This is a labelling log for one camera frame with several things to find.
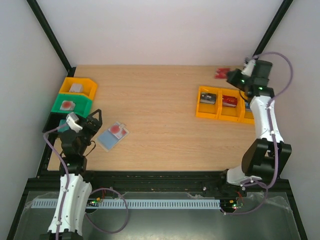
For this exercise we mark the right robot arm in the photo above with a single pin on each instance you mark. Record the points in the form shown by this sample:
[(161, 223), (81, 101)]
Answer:
[(268, 154)]

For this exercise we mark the yellow bin far left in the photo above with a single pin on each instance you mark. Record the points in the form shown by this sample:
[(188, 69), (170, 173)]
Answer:
[(89, 87)]

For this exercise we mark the right black frame post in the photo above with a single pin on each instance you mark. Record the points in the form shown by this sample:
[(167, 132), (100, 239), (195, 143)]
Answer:
[(281, 12)]

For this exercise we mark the holder with red card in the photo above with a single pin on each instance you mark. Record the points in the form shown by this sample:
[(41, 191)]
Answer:
[(67, 105)]

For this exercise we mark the teal holder in black bin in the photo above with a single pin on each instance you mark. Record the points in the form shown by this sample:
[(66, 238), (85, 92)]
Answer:
[(63, 126)]

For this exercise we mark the white card holder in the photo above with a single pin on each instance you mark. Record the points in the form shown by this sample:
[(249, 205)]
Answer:
[(107, 141)]

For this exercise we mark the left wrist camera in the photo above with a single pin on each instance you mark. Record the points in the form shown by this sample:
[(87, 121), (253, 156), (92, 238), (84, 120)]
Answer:
[(72, 121)]

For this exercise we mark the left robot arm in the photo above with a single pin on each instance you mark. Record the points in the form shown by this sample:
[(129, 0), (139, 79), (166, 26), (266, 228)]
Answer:
[(74, 191)]

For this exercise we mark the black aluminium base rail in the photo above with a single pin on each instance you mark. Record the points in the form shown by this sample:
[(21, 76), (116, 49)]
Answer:
[(205, 183)]

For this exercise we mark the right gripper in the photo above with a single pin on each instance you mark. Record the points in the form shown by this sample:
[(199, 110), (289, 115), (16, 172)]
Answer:
[(234, 78)]

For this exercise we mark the white slotted cable duct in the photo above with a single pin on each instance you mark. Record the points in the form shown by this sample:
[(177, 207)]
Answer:
[(139, 204)]

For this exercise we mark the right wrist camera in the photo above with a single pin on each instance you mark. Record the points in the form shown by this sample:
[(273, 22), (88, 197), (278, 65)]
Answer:
[(249, 65)]

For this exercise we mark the red card stack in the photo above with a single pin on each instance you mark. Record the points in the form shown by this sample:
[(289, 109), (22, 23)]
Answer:
[(229, 101)]

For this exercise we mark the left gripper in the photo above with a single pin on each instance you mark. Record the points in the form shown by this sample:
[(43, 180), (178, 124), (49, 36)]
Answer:
[(94, 129)]

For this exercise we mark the black card stack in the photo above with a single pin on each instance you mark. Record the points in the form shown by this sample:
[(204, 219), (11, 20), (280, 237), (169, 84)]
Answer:
[(208, 98)]

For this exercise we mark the grey holder in yellow bin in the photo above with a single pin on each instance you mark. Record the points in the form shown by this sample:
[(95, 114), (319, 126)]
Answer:
[(76, 88)]

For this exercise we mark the left black frame post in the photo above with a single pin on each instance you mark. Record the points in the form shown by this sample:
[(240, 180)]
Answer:
[(42, 20)]

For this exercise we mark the yellow bin with blue cards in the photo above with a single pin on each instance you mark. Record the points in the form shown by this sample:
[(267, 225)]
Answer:
[(246, 116)]

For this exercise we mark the yellow bin with red cards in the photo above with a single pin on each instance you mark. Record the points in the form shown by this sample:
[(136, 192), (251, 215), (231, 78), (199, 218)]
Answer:
[(228, 113)]

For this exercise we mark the green bin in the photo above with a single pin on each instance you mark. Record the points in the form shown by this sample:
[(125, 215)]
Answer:
[(82, 108)]

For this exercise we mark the black frame post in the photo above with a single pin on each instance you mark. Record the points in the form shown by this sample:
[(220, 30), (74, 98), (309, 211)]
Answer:
[(281, 12), (42, 20)]

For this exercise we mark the yellow bin with black cards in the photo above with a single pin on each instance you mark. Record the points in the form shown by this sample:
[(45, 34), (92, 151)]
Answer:
[(209, 104)]

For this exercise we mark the blue card stack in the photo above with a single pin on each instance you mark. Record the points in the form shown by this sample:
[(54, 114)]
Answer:
[(247, 107)]

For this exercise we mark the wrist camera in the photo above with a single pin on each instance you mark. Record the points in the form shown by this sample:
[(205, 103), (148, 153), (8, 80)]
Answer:
[(249, 65), (72, 121)]

